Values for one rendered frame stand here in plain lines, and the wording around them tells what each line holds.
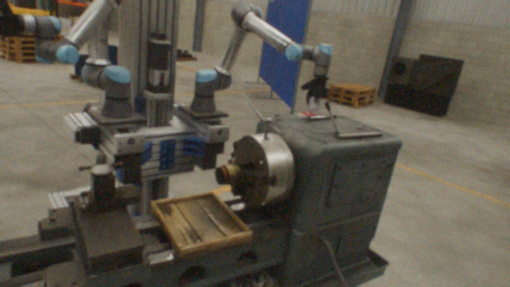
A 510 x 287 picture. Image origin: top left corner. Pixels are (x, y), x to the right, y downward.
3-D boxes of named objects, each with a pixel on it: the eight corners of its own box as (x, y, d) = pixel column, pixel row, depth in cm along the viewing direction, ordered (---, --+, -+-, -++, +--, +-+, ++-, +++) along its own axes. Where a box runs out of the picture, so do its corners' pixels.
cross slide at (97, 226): (115, 195, 145) (115, 186, 144) (144, 257, 112) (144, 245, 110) (71, 202, 136) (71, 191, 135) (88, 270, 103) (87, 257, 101)
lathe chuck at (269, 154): (242, 180, 172) (254, 122, 159) (278, 219, 148) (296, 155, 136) (226, 182, 167) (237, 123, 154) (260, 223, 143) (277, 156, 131)
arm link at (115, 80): (115, 99, 163) (115, 70, 158) (96, 92, 169) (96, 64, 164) (135, 96, 173) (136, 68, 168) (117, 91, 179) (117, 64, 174)
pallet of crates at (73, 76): (117, 76, 861) (117, 44, 836) (138, 82, 819) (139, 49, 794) (69, 78, 765) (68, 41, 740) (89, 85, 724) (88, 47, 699)
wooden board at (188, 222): (212, 198, 166) (213, 190, 165) (251, 240, 138) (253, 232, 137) (150, 209, 150) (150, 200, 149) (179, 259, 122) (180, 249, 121)
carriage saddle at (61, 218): (120, 206, 148) (120, 194, 147) (152, 277, 112) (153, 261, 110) (38, 220, 132) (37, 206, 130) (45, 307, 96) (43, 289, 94)
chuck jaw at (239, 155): (250, 165, 153) (245, 139, 156) (256, 162, 149) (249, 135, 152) (228, 167, 147) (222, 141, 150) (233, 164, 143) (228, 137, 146)
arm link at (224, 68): (200, 84, 208) (238, -2, 184) (214, 82, 221) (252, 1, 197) (214, 96, 205) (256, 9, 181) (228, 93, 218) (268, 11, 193)
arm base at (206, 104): (185, 107, 205) (186, 90, 202) (207, 106, 214) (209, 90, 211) (198, 114, 194) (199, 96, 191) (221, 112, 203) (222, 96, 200)
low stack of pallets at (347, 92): (346, 97, 1013) (349, 82, 999) (374, 104, 963) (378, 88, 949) (325, 100, 920) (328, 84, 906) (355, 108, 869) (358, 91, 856)
